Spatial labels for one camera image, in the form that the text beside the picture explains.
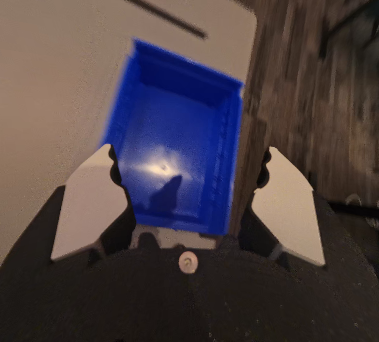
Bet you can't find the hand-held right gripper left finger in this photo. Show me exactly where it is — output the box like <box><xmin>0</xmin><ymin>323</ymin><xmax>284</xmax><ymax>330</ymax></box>
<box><xmin>50</xmin><ymin>144</ymin><xmax>137</xmax><ymax>261</ymax></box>

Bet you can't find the blue plastic bin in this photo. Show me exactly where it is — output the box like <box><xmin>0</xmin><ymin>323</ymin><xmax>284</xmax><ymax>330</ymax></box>
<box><xmin>101</xmin><ymin>37</ymin><xmax>246</xmax><ymax>237</ymax></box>

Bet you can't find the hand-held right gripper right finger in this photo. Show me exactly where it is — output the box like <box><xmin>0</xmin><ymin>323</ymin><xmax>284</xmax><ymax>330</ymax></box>
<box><xmin>239</xmin><ymin>145</ymin><xmax>327</xmax><ymax>267</ymax></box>

